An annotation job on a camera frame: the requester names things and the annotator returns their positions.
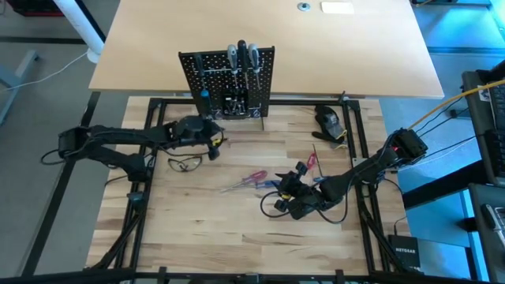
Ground chrome ring screwdriver rack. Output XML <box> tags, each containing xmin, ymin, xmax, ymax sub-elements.
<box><xmin>211</xmin><ymin>109</ymin><xmax>262</xmax><ymax>121</ymax></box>

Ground large black-handled screwdriver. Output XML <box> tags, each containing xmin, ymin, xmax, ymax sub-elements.
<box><xmin>236</xmin><ymin>39</ymin><xmax>249</xmax><ymax>92</ymax></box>

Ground black cable with plug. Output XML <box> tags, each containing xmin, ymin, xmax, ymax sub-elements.
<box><xmin>417</xmin><ymin>98</ymin><xmax>466</xmax><ymax>137</ymax></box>

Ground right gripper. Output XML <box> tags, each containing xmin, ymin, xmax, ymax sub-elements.
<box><xmin>275</xmin><ymin>161</ymin><xmax>316</xmax><ymax>213</ymax></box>

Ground blue T-handle hex key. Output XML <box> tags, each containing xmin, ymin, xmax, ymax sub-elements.
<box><xmin>312</xmin><ymin>144</ymin><xmax>329</xmax><ymax>184</ymax></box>

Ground dark red box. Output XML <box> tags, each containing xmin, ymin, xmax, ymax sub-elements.
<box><xmin>6</xmin><ymin>0</ymin><xmax>65</xmax><ymax>17</ymax></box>

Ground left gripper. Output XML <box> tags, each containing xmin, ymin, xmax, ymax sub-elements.
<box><xmin>199</xmin><ymin>118</ymin><xmax>226</xmax><ymax>162</ymax></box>

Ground small black box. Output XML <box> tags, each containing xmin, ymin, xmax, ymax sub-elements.
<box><xmin>125</xmin><ymin>191</ymin><xmax>147</xmax><ymax>207</ymax></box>

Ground tan wooden desk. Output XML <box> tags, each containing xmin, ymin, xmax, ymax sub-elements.
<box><xmin>88</xmin><ymin>0</ymin><xmax>446</xmax><ymax>99</ymax></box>

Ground yellow cable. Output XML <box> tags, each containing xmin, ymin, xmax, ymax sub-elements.
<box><xmin>406</xmin><ymin>78</ymin><xmax>505</xmax><ymax>133</ymax></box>

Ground black work glove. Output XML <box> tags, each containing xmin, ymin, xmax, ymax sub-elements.
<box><xmin>311</xmin><ymin>104</ymin><xmax>349</xmax><ymax>150</ymax></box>

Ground white round post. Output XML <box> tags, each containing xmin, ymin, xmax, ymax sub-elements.
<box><xmin>52</xmin><ymin>0</ymin><xmax>106</xmax><ymax>65</ymax></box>

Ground red-striped clear screwdriver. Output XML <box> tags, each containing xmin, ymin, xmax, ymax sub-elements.
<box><xmin>222</xmin><ymin>170</ymin><xmax>270</xmax><ymax>195</ymax></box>

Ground grey-handled screwdriver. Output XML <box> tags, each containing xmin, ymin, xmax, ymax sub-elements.
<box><xmin>226</xmin><ymin>43</ymin><xmax>240</xmax><ymax>88</ymax></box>
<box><xmin>247</xmin><ymin>43</ymin><xmax>262</xmax><ymax>91</ymax></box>

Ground black pegboard bin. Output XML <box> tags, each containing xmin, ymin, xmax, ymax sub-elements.
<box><xmin>221</xmin><ymin>89</ymin><xmax>250</xmax><ymax>119</ymax></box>

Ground black-handled socket driver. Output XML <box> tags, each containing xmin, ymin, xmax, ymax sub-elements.
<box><xmin>195</xmin><ymin>54</ymin><xmax>206</xmax><ymax>92</ymax></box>

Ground wire tool holder rack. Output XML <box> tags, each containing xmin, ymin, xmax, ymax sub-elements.
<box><xmin>193</xmin><ymin>67</ymin><xmax>264</xmax><ymax>76</ymax></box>

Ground white floor cable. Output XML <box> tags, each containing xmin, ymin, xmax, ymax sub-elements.
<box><xmin>0</xmin><ymin>50</ymin><xmax>90</xmax><ymax>94</ymax></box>

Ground grey furniture leg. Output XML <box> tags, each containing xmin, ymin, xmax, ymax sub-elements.
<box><xmin>0</xmin><ymin>49</ymin><xmax>40</xmax><ymax>125</ymax></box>

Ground white rectangular pad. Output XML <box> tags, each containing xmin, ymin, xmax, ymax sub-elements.
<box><xmin>320</xmin><ymin>1</ymin><xmax>357</xmax><ymax>15</ymax></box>

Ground black Netgear switch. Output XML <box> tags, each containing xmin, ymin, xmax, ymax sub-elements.
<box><xmin>387</xmin><ymin>234</ymin><xmax>421</xmax><ymax>270</ymax></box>

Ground black perforated pegboard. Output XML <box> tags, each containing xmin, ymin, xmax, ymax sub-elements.
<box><xmin>178</xmin><ymin>46</ymin><xmax>276</xmax><ymax>133</ymax></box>

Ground large blue-striped clear screwdriver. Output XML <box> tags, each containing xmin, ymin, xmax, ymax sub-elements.
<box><xmin>200</xmin><ymin>88</ymin><xmax>211</xmax><ymax>119</ymax></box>

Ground black workstation desk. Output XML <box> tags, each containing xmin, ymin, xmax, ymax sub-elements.
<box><xmin>468</xmin><ymin>183</ymin><xmax>505</xmax><ymax>284</ymax></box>
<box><xmin>461</xmin><ymin>62</ymin><xmax>505</xmax><ymax>186</ymax></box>

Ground clear safety glasses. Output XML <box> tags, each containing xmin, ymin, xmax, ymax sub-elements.
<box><xmin>166</xmin><ymin>155</ymin><xmax>204</xmax><ymax>174</ymax></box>

